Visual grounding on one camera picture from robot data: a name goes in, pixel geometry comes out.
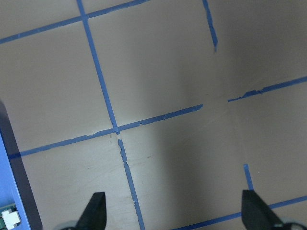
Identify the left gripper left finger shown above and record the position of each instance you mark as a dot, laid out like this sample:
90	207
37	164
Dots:
94	215

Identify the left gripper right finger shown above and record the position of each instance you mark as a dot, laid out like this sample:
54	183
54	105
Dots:
257	215

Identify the blue plastic tray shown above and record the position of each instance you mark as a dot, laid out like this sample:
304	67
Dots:
15	188

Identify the green terminal block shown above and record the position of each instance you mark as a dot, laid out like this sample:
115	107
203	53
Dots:
9	217

